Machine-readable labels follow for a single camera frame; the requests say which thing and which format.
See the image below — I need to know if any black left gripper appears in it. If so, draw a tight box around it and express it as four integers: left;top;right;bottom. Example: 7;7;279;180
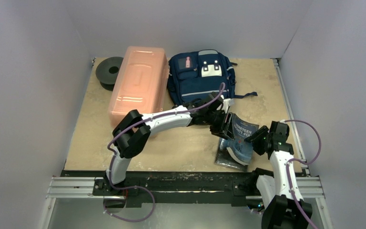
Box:
204;111;235;141

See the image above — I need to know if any Nineteen Eighty-Four book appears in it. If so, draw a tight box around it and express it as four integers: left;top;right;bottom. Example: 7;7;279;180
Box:
219;114;259;165

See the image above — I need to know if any navy blue student backpack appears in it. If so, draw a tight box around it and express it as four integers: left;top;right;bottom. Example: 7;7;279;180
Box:
167;49;258;105

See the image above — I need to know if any pink pen toy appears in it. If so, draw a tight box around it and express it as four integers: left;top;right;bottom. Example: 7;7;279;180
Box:
185;56;191;68

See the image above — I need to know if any dark book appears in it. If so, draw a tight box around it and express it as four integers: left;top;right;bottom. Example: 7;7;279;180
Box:
214;147;248;172

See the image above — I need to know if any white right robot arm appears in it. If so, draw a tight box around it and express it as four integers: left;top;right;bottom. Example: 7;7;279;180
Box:
245;121;313;229

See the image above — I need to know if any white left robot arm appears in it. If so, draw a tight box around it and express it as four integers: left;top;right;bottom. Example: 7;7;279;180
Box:
104;96;234;195

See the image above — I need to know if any pink translucent storage box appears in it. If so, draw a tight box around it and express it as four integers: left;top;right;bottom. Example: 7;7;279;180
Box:
108;46;169;128

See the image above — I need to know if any black filament spool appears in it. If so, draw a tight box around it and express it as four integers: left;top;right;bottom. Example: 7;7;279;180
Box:
95;56;123;91

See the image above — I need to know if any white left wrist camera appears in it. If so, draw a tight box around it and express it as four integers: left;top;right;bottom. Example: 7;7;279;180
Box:
221;98;234;113

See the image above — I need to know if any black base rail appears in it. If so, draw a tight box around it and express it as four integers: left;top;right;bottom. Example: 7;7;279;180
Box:
61;168;273;208

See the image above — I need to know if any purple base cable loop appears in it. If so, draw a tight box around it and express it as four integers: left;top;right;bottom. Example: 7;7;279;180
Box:
103;185;156;222

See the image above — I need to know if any aluminium frame rail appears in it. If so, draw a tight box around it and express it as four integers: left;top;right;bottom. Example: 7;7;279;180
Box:
46;177;124;199

